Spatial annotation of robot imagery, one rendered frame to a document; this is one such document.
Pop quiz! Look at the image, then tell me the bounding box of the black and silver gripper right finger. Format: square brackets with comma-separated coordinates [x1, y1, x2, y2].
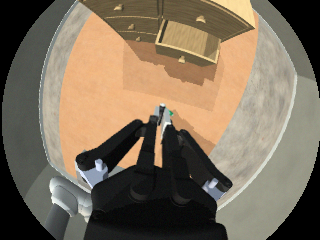
[160, 108, 233, 204]

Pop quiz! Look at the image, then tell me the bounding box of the brown wooden drawer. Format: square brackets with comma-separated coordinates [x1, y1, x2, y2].
[104, 16, 159, 34]
[118, 31, 157, 43]
[83, 0, 159, 18]
[163, 0, 248, 39]
[155, 19, 221, 67]

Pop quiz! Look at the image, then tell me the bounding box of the tall wooden chest of drawers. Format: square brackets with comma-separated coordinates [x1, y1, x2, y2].
[78, 0, 256, 43]

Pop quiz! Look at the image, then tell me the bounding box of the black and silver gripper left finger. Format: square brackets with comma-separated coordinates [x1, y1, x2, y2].
[76, 106, 160, 200]

